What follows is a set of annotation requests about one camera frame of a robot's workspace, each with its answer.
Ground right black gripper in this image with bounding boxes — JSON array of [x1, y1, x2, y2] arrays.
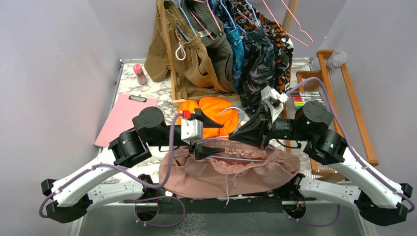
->
[[229, 104, 313, 149]]

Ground blue wire hanger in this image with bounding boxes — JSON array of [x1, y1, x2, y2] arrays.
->
[[197, 106, 276, 163]]

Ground pink shorts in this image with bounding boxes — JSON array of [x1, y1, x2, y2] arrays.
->
[[158, 147, 300, 199]]

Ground pink wire hanger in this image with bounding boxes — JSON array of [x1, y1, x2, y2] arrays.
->
[[262, 0, 314, 48]]

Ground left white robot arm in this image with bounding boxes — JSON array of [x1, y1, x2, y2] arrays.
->
[[39, 106, 220, 223]]

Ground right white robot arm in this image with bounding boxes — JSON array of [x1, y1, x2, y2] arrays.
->
[[229, 101, 413, 226]]

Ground dark leaf print shorts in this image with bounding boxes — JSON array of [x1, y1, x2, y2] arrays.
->
[[229, 1, 275, 117]]

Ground dark green hanging shorts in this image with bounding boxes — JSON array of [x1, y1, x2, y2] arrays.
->
[[181, 0, 236, 92]]

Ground blue patterned hanging shorts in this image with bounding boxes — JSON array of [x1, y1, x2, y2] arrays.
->
[[214, 0, 244, 89]]

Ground orange camo hanging shorts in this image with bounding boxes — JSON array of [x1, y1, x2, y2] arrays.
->
[[233, 0, 294, 92]]

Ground coloured marker set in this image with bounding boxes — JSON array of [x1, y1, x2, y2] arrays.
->
[[291, 91, 326, 111]]

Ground wooden dish rack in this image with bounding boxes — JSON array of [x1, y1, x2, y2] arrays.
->
[[283, 50, 379, 183]]

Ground pink bottle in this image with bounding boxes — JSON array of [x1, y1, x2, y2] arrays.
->
[[132, 63, 147, 85]]

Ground pink clipboard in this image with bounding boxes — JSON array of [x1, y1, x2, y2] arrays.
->
[[94, 93, 158, 148]]

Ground clear plastic cup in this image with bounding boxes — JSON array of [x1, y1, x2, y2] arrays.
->
[[326, 50, 348, 69]]

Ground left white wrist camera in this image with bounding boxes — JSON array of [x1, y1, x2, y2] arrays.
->
[[181, 109, 204, 144]]

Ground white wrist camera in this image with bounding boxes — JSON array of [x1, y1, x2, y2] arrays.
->
[[261, 86, 289, 122], [181, 109, 204, 144]]

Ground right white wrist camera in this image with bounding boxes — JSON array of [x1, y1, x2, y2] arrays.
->
[[261, 86, 289, 122]]

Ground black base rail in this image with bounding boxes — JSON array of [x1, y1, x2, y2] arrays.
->
[[134, 184, 306, 220]]

